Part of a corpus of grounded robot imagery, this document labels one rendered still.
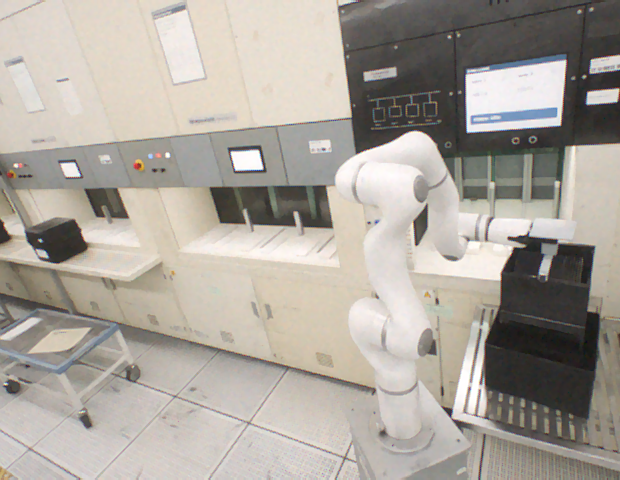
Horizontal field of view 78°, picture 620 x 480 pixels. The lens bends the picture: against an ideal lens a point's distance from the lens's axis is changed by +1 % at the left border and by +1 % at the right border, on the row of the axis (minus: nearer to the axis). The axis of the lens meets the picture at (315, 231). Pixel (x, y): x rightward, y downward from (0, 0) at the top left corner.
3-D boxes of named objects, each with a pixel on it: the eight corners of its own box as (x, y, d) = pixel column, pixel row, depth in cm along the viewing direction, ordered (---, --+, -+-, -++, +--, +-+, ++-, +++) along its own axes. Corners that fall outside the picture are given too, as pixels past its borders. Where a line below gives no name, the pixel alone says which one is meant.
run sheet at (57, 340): (25, 354, 239) (24, 352, 238) (53, 329, 260) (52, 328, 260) (69, 351, 234) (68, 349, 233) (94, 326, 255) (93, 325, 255)
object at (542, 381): (502, 333, 143) (503, 294, 136) (594, 355, 126) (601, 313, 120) (482, 386, 123) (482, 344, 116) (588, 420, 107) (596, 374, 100)
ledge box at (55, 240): (34, 261, 287) (17, 230, 277) (71, 244, 308) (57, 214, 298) (55, 266, 272) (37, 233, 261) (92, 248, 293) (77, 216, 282)
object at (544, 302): (514, 294, 131) (517, 208, 119) (587, 307, 120) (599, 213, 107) (497, 337, 114) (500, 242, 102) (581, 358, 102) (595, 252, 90)
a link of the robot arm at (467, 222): (473, 235, 111) (479, 208, 115) (428, 231, 119) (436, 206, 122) (477, 249, 117) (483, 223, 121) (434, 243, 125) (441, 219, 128)
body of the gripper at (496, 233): (490, 233, 120) (531, 237, 113) (482, 247, 113) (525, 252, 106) (490, 210, 117) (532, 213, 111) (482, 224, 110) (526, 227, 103)
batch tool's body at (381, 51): (386, 408, 212) (331, 7, 134) (426, 307, 286) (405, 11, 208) (580, 462, 169) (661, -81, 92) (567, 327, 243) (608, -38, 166)
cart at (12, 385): (3, 397, 277) (-33, 344, 258) (70, 348, 319) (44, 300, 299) (89, 432, 234) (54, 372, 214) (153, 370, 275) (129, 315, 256)
